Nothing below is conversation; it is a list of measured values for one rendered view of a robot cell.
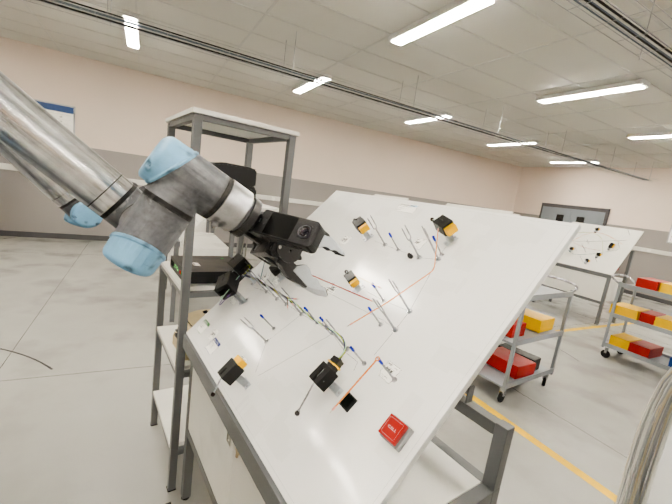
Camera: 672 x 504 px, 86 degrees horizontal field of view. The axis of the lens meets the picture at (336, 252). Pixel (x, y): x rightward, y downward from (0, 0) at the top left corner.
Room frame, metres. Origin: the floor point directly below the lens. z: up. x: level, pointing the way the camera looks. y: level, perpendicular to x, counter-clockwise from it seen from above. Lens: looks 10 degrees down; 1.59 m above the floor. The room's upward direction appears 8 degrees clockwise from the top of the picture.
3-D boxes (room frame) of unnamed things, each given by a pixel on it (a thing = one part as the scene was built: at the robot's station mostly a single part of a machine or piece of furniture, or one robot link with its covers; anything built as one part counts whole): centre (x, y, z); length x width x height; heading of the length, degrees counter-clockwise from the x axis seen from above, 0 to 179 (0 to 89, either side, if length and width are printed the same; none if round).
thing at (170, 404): (1.93, 0.64, 0.92); 0.61 x 0.50 x 1.85; 36
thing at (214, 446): (1.29, 0.41, 0.60); 0.55 x 0.02 x 0.39; 36
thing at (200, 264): (1.85, 0.65, 1.09); 0.35 x 0.33 x 0.07; 36
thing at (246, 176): (1.82, 0.63, 1.56); 0.30 x 0.23 x 0.19; 128
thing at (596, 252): (6.53, -4.55, 0.83); 1.18 x 0.72 x 1.65; 29
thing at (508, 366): (3.31, -1.84, 0.54); 0.99 x 0.50 x 1.08; 125
